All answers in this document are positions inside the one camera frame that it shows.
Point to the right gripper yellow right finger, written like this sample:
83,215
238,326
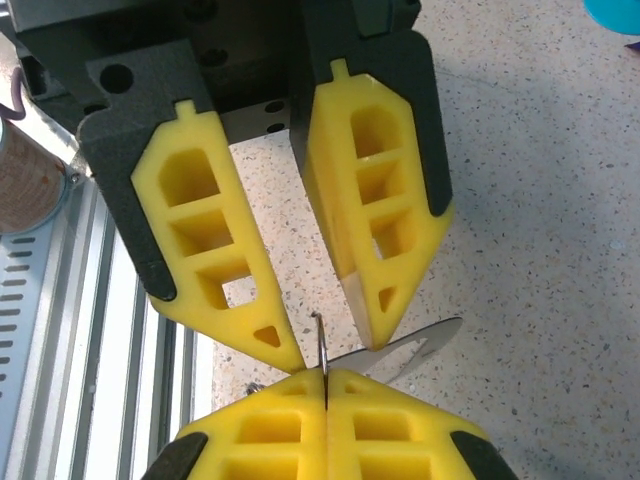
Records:
390,450

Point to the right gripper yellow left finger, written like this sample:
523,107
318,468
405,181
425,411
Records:
280,450

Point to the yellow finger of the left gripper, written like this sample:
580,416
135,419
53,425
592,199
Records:
390,200
165,200

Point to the silver split keyring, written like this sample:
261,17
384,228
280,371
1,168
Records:
322,345

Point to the purple candy bag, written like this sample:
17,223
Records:
634,45

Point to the blue plastic wine glass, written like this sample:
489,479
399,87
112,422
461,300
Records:
612,15

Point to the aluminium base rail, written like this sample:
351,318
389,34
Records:
125,325

